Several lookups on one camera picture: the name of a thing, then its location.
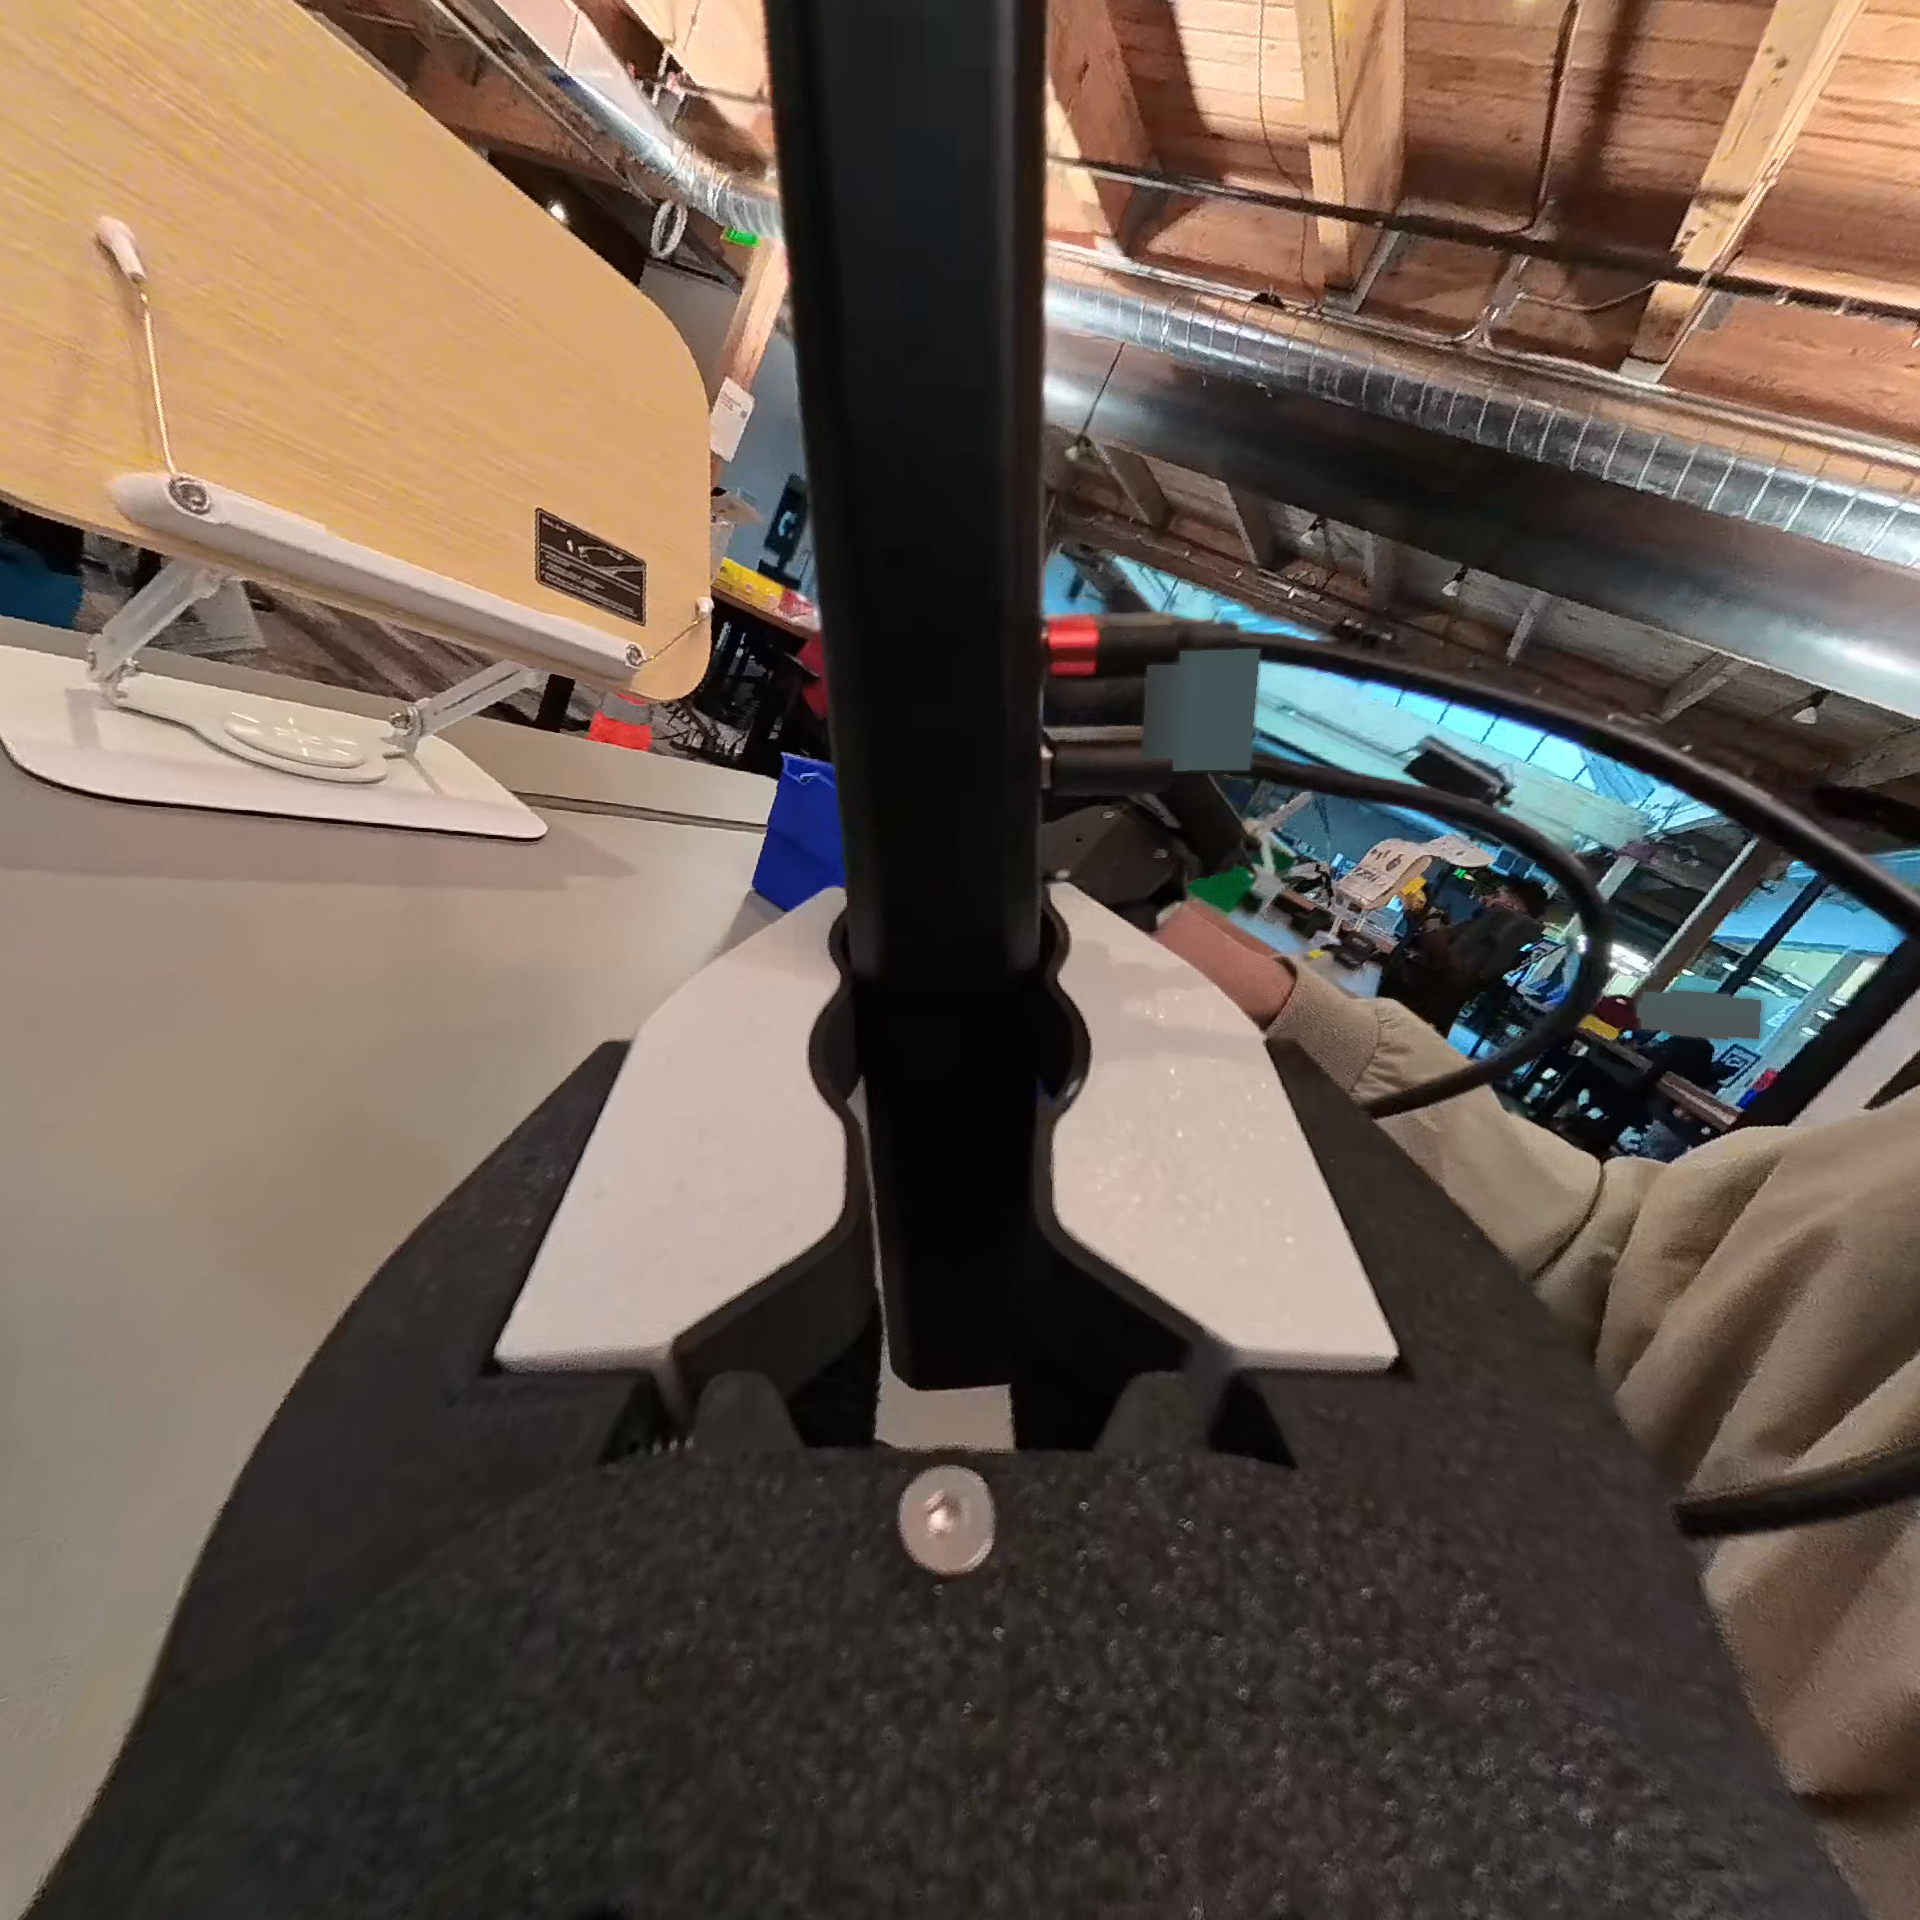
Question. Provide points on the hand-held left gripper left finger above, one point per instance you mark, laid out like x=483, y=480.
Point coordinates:
x=705, y=1185

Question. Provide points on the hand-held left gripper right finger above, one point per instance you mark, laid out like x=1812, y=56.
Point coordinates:
x=1213, y=1185

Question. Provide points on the black rectangular usb hub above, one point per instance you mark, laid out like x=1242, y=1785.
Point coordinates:
x=930, y=600

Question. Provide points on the blue plastic bin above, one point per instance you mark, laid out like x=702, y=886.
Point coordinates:
x=802, y=839

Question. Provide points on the person's right hand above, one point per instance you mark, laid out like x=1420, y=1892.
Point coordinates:
x=1229, y=961

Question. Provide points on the green tray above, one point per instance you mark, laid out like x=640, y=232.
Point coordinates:
x=1224, y=889

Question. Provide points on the black monitor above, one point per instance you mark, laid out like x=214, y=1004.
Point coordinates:
x=1464, y=769

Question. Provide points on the black disc pole stand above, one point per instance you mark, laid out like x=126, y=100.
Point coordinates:
x=787, y=524

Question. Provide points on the white paper notice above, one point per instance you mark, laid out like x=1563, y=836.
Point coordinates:
x=729, y=417

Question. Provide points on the wooden book stand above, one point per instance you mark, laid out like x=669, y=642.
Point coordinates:
x=299, y=301

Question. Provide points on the silver spiral air duct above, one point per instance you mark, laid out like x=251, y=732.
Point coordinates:
x=1499, y=405

